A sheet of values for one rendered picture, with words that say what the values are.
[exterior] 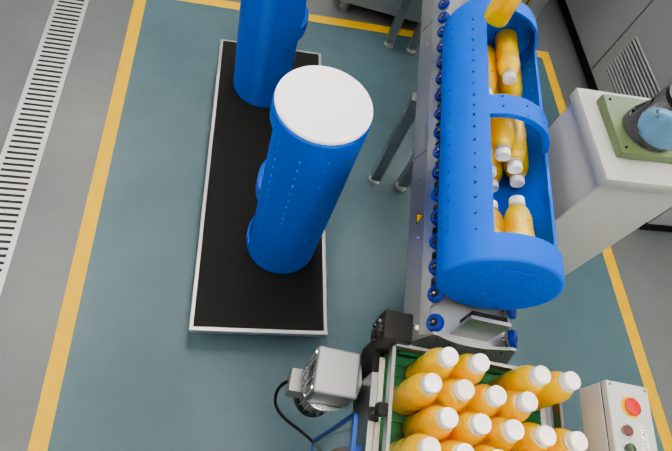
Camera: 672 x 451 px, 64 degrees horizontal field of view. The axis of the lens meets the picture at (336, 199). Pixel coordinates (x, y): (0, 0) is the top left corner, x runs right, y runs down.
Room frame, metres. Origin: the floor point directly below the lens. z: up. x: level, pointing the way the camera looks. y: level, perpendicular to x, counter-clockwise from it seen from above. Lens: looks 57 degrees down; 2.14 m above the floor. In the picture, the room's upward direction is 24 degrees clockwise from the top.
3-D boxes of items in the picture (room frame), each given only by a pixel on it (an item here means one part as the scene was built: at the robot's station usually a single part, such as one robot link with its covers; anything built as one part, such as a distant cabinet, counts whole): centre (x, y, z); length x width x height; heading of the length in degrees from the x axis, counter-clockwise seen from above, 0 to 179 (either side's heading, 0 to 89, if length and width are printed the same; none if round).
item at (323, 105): (1.00, 0.14, 1.03); 0.28 x 0.28 x 0.01
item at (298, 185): (1.00, 0.14, 0.59); 0.28 x 0.28 x 0.88
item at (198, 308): (1.32, 0.34, 0.08); 1.50 x 0.52 x 0.15; 22
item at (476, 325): (0.59, -0.44, 0.99); 0.10 x 0.02 x 0.12; 103
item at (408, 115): (1.59, -0.13, 0.31); 0.06 x 0.06 x 0.63; 13
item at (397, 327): (0.50, -0.25, 0.95); 0.10 x 0.07 x 0.10; 103
